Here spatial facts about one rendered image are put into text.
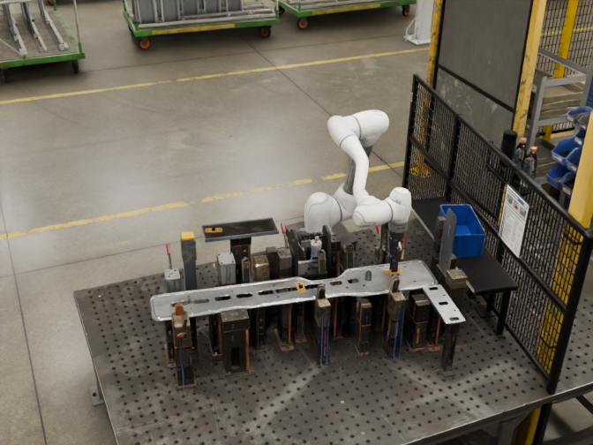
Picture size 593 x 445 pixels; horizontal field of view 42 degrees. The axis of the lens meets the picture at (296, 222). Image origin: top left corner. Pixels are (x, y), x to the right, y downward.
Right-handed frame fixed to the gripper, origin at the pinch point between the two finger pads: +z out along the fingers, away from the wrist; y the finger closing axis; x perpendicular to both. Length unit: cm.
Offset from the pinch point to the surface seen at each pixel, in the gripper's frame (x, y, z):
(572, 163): 169, -111, 18
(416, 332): 5.6, 22.6, 25.3
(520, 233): 54, 18, -21
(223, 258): -81, -17, -5
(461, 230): 48, -27, 3
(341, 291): -28.9, 7.3, 6.5
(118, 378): -136, 10, 36
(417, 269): 13.9, -1.9, 6.5
